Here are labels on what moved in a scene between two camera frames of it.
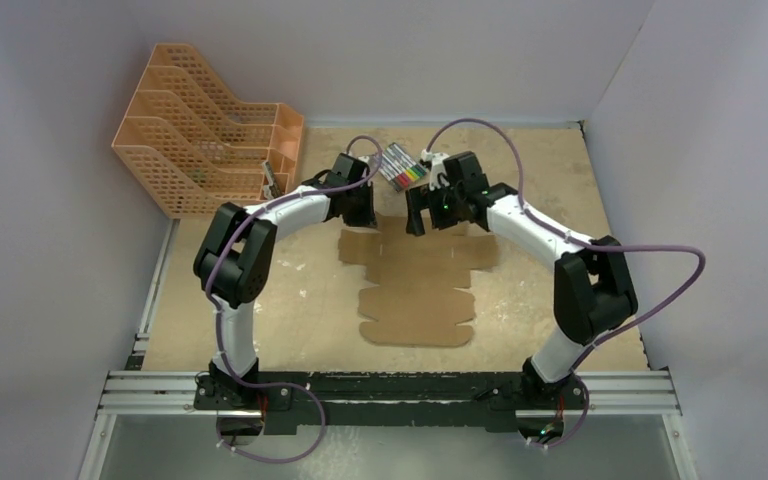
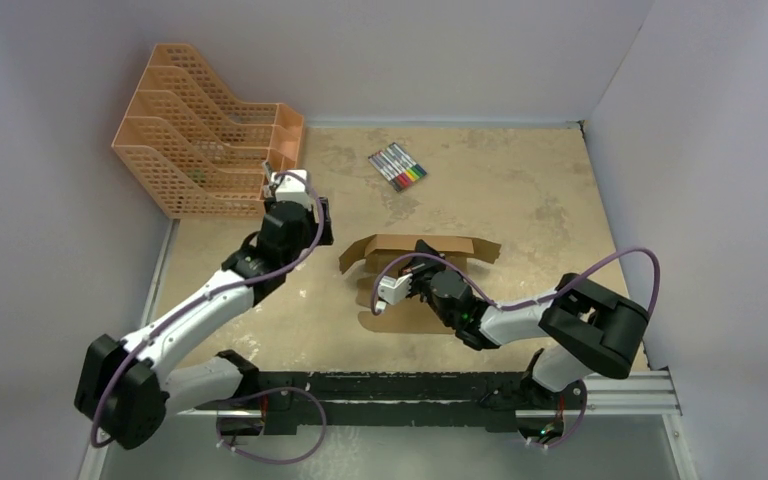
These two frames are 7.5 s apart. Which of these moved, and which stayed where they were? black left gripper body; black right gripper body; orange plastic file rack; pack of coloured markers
Moved: black right gripper body; black left gripper body
Stayed: orange plastic file rack; pack of coloured markers
